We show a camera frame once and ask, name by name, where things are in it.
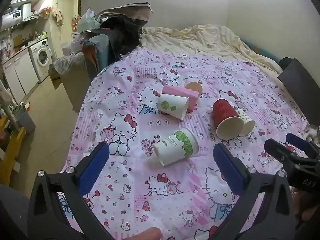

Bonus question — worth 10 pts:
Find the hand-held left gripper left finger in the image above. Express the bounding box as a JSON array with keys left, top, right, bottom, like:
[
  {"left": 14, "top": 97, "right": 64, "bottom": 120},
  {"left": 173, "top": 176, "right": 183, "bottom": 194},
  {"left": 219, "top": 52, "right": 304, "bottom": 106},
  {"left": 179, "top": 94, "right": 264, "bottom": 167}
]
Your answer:
[{"left": 27, "top": 142, "right": 118, "bottom": 240}]

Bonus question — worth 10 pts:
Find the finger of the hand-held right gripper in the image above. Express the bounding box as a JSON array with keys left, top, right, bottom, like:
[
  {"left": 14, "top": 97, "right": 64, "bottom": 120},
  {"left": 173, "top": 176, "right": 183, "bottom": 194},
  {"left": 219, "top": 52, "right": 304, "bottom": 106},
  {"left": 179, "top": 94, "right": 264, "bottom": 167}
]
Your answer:
[
  {"left": 264, "top": 138, "right": 302, "bottom": 172},
  {"left": 286, "top": 132, "right": 316, "bottom": 155}
]

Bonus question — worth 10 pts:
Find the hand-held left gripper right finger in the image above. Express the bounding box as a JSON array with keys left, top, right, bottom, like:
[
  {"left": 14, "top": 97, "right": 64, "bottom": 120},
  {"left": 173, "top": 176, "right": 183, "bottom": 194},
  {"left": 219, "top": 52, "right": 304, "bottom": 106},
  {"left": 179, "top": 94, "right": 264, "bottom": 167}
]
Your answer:
[{"left": 209, "top": 142, "right": 297, "bottom": 240}]

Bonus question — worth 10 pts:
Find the white cup green leaf print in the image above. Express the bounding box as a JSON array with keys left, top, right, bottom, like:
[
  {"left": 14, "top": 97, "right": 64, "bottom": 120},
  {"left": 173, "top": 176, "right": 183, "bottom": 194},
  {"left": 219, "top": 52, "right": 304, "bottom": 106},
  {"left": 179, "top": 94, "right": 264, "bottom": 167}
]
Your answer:
[{"left": 153, "top": 127, "right": 199, "bottom": 167}]

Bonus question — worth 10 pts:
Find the person's right forearm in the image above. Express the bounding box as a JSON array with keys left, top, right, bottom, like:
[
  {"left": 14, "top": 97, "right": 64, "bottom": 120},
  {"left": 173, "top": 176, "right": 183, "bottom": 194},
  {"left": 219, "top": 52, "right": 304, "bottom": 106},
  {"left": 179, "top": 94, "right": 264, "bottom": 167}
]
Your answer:
[{"left": 291, "top": 189, "right": 320, "bottom": 227}]

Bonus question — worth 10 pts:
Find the small white paper cup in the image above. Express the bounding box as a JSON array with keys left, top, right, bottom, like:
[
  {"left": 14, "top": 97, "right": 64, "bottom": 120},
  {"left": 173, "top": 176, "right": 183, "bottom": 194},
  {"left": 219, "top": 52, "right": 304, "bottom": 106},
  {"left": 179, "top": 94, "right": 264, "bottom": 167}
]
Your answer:
[{"left": 236, "top": 109, "right": 256, "bottom": 137}]

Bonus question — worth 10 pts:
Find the red ribbed paper cup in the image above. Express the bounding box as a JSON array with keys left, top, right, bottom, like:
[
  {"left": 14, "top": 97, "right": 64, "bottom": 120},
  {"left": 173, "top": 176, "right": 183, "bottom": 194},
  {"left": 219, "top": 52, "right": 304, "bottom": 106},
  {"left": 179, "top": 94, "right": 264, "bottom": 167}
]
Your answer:
[{"left": 212, "top": 98, "right": 245, "bottom": 140}]

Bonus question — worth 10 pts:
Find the white cup green tree print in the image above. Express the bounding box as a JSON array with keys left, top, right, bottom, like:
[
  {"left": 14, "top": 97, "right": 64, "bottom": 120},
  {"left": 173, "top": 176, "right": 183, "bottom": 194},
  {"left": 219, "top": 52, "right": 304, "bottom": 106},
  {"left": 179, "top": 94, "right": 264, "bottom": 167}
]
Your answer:
[{"left": 157, "top": 94, "right": 189, "bottom": 120}]

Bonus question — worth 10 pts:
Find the tan paper cup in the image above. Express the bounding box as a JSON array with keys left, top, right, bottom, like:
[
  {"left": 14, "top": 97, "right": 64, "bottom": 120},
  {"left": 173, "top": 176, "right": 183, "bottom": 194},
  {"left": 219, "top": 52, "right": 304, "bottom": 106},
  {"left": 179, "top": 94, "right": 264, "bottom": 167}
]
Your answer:
[{"left": 184, "top": 81, "right": 203, "bottom": 98}]

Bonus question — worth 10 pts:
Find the person's left hand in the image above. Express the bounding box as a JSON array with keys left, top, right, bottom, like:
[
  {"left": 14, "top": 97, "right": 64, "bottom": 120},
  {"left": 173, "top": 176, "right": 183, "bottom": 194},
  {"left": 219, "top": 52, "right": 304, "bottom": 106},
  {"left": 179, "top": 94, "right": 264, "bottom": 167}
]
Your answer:
[{"left": 124, "top": 227, "right": 162, "bottom": 240}]

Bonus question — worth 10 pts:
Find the dark board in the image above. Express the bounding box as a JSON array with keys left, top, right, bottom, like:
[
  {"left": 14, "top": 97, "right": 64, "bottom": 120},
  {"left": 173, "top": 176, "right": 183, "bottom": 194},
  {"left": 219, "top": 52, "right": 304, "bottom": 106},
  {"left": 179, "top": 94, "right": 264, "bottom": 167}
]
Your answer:
[{"left": 277, "top": 58, "right": 320, "bottom": 126}]

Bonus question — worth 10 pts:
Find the pink cartoon printed cloth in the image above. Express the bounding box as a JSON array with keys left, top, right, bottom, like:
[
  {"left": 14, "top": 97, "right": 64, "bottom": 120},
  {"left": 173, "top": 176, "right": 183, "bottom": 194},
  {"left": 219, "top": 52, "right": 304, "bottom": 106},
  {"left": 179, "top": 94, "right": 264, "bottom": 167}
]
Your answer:
[{"left": 60, "top": 49, "right": 310, "bottom": 240}]

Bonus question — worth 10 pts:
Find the yellow stool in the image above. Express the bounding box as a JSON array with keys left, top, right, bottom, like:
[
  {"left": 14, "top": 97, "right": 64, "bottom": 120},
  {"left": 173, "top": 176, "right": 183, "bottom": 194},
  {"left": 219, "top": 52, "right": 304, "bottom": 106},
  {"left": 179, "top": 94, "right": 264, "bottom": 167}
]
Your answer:
[{"left": 0, "top": 115, "right": 27, "bottom": 179}]

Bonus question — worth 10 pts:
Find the grey bin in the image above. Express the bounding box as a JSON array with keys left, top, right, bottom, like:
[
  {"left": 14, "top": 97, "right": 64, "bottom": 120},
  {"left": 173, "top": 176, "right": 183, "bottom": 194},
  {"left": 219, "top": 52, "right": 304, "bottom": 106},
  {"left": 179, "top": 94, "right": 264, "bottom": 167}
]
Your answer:
[{"left": 14, "top": 106, "right": 36, "bottom": 136}]

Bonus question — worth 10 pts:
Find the pink box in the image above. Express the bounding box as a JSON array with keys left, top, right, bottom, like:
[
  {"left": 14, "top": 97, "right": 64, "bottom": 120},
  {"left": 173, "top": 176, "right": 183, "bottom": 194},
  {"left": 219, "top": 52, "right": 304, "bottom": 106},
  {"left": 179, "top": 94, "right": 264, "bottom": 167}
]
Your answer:
[{"left": 162, "top": 85, "right": 198, "bottom": 112}]

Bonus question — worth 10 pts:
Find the cardboard box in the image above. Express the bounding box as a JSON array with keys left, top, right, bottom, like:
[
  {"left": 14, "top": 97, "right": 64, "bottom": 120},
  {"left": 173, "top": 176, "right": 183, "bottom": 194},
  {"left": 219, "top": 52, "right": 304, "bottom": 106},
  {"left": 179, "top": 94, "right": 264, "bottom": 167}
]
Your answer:
[{"left": 47, "top": 63, "right": 62, "bottom": 90}]

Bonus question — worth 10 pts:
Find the grey fluffy cloth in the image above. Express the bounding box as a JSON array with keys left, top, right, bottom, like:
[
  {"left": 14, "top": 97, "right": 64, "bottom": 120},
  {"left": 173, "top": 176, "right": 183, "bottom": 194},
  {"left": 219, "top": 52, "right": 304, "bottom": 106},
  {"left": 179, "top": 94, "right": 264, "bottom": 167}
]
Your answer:
[{"left": 54, "top": 52, "right": 85, "bottom": 75}]

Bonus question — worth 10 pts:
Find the white kitchen cabinet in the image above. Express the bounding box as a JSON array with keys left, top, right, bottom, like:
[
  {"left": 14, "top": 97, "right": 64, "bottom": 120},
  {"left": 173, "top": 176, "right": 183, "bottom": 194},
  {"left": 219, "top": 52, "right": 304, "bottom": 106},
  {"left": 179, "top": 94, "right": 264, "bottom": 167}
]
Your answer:
[{"left": 2, "top": 47, "right": 40, "bottom": 103}]

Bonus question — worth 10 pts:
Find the white washing machine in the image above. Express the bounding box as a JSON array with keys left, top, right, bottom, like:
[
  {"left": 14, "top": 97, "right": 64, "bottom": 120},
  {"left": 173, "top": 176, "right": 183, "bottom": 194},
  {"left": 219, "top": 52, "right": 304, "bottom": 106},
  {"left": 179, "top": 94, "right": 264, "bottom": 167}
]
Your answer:
[{"left": 28, "top": 38, "right": 53, "bottom": 83}]

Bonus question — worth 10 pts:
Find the cream blanket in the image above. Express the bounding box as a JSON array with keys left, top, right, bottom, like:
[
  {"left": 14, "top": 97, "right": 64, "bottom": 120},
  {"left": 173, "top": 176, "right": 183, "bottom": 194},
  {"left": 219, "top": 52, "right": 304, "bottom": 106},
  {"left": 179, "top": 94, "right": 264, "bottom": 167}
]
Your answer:
[{"left": 137, "top": 24, "right": 309, "bottom": 120}]

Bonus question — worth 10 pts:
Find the pile of dark clothes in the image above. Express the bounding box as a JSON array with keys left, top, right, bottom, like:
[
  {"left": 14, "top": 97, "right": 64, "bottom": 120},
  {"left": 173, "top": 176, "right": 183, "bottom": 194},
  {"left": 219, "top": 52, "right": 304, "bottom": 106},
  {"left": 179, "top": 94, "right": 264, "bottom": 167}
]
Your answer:
[{"left": 82, "top": 3, "right": 153, "bottom": 73}]

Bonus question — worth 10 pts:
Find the pale green plastic bag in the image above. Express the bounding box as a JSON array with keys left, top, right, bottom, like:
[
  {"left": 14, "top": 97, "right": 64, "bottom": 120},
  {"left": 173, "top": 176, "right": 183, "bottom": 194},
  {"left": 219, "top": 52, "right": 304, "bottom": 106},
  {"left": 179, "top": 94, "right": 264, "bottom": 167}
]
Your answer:
[{"left": 76, "top": 7, "right": 101, "bottom": 33}]

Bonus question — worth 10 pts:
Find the hanging beige towel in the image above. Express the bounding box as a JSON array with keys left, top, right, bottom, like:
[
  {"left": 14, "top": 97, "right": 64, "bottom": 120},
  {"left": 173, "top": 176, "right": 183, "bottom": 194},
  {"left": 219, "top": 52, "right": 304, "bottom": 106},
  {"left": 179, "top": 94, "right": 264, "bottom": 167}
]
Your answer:
[{"left": 52, "top": 8, "right": 64, "bottom": 27}]

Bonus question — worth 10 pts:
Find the white water heater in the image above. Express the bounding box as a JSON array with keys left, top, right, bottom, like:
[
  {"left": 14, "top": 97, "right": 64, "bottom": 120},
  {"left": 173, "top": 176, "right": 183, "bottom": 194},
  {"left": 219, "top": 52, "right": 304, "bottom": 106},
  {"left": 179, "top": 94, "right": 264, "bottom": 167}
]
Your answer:
[{"left": 21, "top": 3, "right": 33, "bottom": 22}]

